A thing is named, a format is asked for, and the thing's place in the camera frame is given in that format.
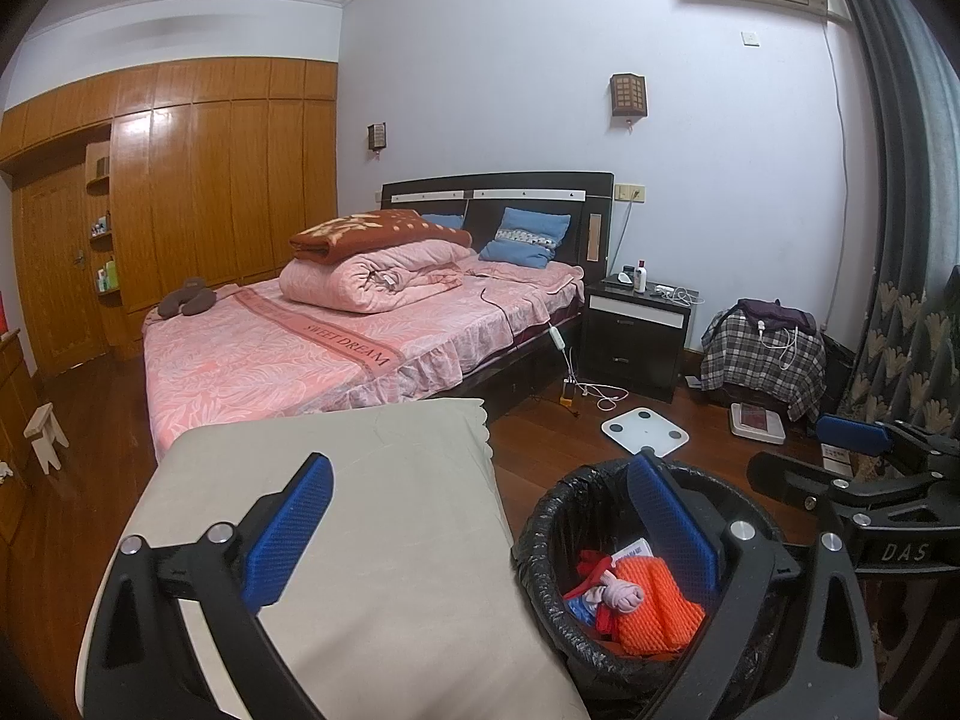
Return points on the waste bin with black liner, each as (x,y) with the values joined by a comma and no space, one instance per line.
(547,529)

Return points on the plaid cloth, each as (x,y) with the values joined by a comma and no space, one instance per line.
(750,367)

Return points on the wooden stool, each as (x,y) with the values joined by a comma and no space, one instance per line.
(45,427)

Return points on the white body scale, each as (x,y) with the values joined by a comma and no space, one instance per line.
(641,427)

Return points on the white and red square frame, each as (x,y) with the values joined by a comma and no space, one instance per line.
(757,421)

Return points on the dark wooden bed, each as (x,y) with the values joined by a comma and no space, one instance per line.
(581,210)

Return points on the plain blue pillow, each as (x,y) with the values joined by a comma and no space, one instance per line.
(442,221)

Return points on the brown neck pillow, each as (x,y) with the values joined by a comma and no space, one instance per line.
(187,300)

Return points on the wooden desk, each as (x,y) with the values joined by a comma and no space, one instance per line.
(15,390)

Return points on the pink folded quilt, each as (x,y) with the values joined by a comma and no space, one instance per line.
(360,277)

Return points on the pale pink knotted cloth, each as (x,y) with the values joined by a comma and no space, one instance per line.
(622,596)

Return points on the beige tablecloth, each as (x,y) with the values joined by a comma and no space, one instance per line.
(397,480)

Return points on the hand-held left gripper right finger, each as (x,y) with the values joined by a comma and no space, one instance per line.
(675,532)

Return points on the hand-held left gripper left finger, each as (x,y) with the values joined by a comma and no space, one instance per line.
(289,532)

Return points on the small wall lamp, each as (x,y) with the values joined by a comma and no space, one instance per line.
(377,136)

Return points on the pink bedsheet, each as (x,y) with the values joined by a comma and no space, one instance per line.
(247,360)

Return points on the dark nightstand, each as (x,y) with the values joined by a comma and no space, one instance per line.
(630,352)

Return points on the wooden wardrobe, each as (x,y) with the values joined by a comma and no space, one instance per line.
(210,180)

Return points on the floral curtain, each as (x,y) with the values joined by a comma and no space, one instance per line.
(915,202)

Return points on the blue pillow with patterned band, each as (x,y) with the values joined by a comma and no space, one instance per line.
(517,251)

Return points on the brown patterned blanket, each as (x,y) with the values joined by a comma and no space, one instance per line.
(375,229)

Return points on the large wooden wall lamp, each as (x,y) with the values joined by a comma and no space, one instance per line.
(628,96)

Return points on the white bottle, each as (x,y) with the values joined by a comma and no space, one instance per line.
(641,279)

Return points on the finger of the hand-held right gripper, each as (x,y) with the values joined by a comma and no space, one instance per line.
(795,480)
(847,431)

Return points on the white and blue box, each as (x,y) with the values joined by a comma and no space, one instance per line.
(634,547)

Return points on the red cloth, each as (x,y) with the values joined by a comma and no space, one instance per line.
(592,562)

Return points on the white carton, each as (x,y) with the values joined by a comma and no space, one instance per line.
(836,457)

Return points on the wall outlet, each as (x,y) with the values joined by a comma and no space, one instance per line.
(630,192)

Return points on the purple garment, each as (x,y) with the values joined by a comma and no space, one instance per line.
(780,313)

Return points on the orange foam net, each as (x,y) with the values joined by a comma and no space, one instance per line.
(660,615)

